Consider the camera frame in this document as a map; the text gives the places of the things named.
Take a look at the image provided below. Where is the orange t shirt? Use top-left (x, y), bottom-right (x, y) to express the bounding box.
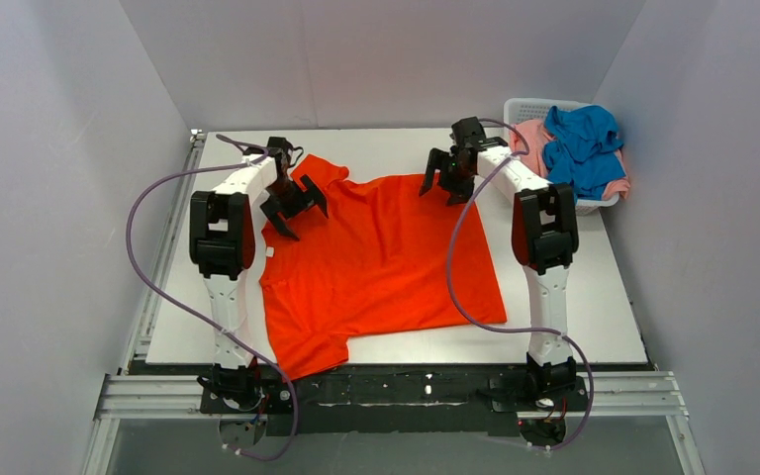
top-left (259, 155), bottom-right (508, 379)

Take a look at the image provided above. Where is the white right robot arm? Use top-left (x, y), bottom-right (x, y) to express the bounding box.
top-left (420, 139), bottom-right (579, 399)

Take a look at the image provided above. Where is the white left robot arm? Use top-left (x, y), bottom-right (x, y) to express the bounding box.
top-left (189, 147), bottom-right (328, 404)

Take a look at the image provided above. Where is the pink t shirt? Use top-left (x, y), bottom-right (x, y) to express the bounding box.
top-left (507, 119), bottom-right (631, 201)

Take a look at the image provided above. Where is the white plastic laundry basket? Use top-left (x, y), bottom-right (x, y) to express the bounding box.
top-left (504, 98), bottom-right (631, 214)

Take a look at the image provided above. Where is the blue t shirt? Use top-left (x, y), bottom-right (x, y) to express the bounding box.
top-left (542, 105), bottom-right (626, 201)

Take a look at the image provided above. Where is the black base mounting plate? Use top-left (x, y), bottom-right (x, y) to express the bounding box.
top-left (196, 364), bottom-right (589, 436)

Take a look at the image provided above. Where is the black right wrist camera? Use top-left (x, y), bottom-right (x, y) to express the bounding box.
top-left (450, 117), bottom-right (508, 151)

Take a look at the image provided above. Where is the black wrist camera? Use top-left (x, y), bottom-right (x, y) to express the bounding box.
top-left (265, 137), bottom-right (304, 167)
top-left (450, 117), bottom-right (508, 151)

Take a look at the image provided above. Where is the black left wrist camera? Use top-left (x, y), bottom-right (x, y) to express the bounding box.
top-left (265, 137), bottom-right (304, 167)

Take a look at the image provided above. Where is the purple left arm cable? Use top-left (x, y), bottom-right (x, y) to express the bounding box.
top-left (125, 134), bottom-right (300, 463)

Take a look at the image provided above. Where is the aluminium frame rail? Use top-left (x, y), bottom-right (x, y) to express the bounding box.
top-left (81, 130), bottom-right (706, 475)

